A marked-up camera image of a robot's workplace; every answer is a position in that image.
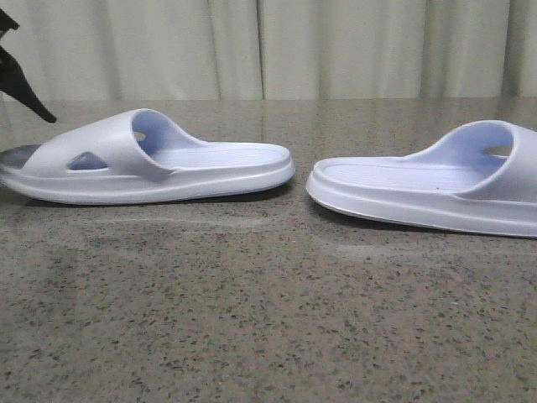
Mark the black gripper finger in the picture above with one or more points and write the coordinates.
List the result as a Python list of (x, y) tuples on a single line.
[(7, 23), (15, 84)]

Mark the light blue slipper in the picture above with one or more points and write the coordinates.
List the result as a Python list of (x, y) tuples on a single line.
[(141, 156), (478, 178)]

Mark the pale grey-green curtain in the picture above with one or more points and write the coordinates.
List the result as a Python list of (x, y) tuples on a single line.
[(274, 50)]

